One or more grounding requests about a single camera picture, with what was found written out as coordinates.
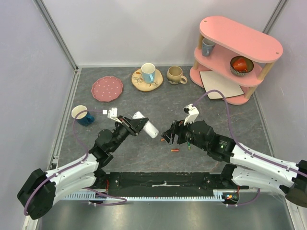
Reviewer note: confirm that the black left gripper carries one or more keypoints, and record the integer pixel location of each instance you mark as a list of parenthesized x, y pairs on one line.
[(134, 126)]

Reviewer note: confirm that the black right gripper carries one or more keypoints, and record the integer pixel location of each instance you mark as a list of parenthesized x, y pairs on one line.
[(176, 132)]

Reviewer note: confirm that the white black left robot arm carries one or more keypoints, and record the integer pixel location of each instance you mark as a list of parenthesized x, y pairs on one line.
[(42, 190)]

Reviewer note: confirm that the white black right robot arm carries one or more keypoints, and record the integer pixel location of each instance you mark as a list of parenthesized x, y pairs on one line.
[(245, 166)]

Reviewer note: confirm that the pink dotted plate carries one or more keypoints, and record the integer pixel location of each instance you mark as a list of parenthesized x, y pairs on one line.
[(107, 89)]

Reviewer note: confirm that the dark blue mug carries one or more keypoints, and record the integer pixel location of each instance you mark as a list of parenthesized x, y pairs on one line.
[(82, 116)]

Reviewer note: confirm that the light blue mug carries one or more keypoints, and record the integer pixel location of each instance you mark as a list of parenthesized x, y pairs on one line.
[(148, 72)]

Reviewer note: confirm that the beige ceramic mug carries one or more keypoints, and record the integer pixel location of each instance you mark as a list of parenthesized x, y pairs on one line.
[(175, 75)]

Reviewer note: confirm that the white square mat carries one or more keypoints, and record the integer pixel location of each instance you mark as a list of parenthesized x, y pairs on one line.
[(214, 81)]

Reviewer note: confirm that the grey blue shelf mug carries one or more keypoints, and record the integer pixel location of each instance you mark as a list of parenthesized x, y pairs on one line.
[(207, 47)]

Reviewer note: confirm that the pink three-tier shelf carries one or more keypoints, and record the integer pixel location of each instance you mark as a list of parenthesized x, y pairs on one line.
[(222, 41)]

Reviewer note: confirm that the patterned dark bowl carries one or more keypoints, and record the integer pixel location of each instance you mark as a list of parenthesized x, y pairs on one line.
[(250, 66)]

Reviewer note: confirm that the red cup in bowl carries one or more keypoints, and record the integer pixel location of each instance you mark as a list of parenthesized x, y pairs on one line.
[(240, 65)]

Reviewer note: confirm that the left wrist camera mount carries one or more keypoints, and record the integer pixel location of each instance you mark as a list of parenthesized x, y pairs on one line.
[(112, 113)]

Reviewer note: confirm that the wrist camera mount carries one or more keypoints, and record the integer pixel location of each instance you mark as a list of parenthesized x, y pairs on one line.
[(192, 113), (112, 113)]

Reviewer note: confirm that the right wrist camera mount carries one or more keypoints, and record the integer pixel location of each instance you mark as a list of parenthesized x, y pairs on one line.
[(192, 113)]

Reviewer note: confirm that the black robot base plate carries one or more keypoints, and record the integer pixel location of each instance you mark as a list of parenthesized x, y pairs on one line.
[(162, 184)]

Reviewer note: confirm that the left aluminium frame post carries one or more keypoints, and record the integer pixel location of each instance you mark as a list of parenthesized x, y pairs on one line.
[(53, 28)]

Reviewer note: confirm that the aluminium frame post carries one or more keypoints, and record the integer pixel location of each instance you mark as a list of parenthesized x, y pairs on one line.
[(53, 28), (274, 16)]

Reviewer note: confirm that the white slotted cable duct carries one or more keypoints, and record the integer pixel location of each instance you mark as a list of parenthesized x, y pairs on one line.
[(86, 195)]

